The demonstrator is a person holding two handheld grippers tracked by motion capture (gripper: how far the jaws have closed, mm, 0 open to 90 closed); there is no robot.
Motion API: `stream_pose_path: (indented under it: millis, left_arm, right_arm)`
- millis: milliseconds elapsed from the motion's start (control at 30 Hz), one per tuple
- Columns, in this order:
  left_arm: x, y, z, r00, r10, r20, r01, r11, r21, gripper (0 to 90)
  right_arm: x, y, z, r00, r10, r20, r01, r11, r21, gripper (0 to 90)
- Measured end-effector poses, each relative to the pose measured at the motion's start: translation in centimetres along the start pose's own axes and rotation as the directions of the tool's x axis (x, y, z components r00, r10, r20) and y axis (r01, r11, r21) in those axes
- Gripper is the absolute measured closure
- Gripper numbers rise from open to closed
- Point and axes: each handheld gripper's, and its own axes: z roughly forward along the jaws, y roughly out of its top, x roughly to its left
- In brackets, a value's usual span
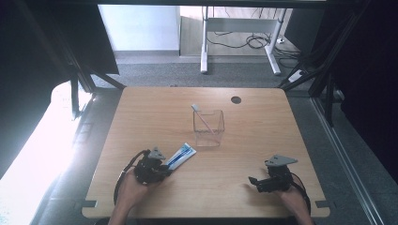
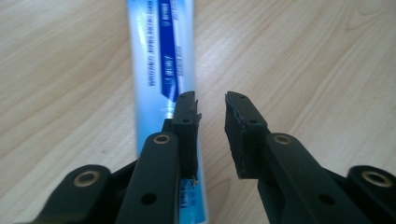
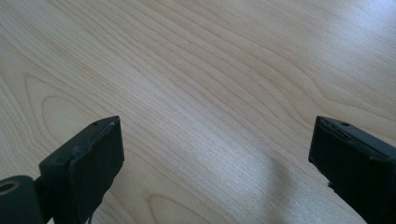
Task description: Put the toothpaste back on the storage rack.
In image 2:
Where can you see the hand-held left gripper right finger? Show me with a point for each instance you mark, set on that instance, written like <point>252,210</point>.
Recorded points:
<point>249,140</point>

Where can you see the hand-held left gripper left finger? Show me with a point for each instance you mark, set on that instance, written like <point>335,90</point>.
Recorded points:
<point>174,149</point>

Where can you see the blue and white toothpaste tube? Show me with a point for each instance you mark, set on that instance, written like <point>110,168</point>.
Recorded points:
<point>162,62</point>

